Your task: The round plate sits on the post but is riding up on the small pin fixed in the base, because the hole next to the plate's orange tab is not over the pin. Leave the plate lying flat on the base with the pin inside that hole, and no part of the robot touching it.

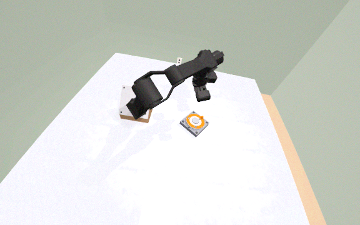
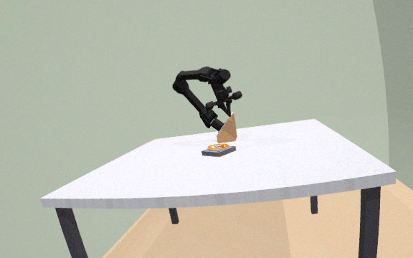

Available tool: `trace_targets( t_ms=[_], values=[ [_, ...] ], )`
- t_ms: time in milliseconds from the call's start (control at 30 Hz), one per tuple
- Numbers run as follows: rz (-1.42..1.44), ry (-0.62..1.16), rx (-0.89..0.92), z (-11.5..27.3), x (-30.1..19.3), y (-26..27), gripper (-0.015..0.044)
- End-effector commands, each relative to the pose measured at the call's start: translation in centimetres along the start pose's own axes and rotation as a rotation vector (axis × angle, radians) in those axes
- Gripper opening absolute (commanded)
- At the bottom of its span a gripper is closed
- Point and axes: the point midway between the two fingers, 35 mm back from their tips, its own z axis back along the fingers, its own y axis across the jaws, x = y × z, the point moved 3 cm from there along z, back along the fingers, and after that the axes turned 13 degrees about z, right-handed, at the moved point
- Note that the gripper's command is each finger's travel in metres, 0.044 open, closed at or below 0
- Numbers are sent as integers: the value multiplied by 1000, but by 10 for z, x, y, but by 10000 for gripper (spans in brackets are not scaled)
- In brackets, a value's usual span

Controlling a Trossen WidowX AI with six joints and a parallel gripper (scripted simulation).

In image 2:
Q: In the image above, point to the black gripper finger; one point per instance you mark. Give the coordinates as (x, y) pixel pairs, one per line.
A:
(223, 107)
(228, 104)

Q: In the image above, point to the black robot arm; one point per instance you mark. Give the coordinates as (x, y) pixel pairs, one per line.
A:
(215, 78)

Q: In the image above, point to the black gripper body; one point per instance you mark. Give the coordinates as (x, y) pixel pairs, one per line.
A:
(235, 96)

